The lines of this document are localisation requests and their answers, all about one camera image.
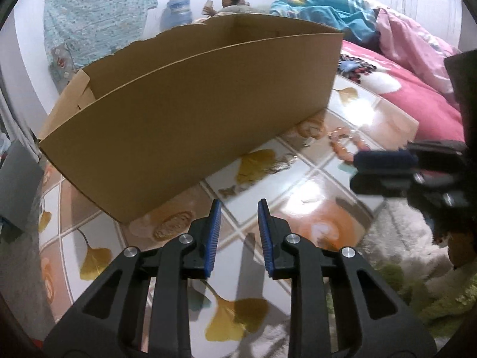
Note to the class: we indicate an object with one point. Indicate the brown cardboard box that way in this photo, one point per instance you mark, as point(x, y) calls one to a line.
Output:
point(186, 119)

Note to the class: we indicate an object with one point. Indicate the person's right hand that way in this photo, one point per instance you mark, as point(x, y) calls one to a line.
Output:
point(462, 248)

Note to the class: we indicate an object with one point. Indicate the grey board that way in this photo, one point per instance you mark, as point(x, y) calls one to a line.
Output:
point(18, 186)

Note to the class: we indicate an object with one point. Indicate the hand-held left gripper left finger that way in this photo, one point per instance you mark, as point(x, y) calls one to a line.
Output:
point(212, 238)

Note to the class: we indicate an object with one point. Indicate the teal patterned wall cloth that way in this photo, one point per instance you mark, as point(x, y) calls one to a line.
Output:
point(97, 15)

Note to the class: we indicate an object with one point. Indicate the pink floral blanket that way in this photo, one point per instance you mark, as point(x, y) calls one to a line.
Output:
point(410, 108)

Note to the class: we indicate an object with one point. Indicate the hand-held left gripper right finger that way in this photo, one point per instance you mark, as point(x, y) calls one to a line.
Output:
point(265, 238)

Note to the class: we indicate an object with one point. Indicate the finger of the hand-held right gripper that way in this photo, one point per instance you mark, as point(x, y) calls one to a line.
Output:
point(384, 161)
point(384, 185)

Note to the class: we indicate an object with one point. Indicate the grey heart-print hanging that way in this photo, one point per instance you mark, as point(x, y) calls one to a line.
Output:
point(63, 63)

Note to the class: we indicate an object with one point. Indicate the light pink duvet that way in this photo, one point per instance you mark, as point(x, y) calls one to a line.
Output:
point(410, 44)

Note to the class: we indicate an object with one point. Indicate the blue dispenser water bottle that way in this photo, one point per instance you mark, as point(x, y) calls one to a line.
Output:
point(177, 15)

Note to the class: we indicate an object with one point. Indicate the blue patterned quilt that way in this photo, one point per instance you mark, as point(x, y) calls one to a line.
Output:
point(320, 11)

